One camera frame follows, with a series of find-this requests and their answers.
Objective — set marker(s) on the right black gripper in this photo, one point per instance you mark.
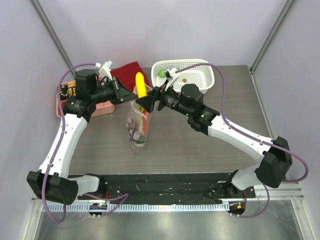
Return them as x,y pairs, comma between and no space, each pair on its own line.
158,97

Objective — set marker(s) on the toy dark green avocado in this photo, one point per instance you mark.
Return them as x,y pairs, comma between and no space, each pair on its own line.
141,140

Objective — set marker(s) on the toy orange carrot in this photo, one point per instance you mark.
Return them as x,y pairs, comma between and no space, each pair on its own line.
145,125

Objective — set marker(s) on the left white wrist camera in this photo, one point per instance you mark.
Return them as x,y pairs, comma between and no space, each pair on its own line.
104,69

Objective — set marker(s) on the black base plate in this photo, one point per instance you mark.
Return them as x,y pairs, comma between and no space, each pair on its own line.
168,189

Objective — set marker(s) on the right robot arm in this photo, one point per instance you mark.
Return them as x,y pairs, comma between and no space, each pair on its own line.
273,161

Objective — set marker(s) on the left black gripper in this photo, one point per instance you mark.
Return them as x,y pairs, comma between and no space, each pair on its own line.
121,93

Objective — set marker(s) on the white perforated plastic basket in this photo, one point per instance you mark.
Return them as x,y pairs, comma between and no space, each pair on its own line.
202,76

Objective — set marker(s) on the clear zip top bag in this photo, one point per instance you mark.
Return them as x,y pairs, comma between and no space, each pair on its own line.
138,125

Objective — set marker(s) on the toy yellow banana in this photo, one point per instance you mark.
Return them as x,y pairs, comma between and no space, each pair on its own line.
140,85

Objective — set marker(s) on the pink compartment tray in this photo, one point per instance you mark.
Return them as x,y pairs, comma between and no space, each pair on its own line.
101,108

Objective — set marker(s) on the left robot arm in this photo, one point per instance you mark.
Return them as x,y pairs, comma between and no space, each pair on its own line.
51,182

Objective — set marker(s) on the toy celery leek stalk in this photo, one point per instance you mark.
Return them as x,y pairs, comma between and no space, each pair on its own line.
141,122

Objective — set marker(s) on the toy green cucumber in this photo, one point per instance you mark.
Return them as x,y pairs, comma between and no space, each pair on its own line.
162,73

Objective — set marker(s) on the red folded cloth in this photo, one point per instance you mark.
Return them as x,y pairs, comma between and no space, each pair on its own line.
127,75

